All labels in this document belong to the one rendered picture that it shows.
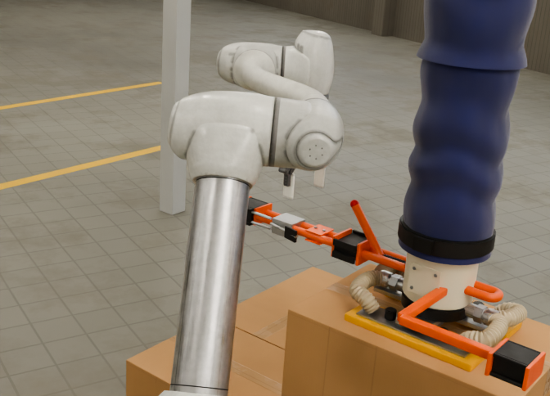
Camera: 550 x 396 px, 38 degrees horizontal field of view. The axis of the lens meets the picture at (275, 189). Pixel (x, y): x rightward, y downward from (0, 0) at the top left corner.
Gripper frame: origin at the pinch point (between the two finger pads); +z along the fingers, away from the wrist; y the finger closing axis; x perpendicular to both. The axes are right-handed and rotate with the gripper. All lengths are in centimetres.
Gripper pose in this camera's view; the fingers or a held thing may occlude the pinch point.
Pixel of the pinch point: (304, 188)
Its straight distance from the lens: 211.9
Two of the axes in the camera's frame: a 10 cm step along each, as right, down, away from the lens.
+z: -0.6, 9.4, 3.3
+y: 6.3, -2.2, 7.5
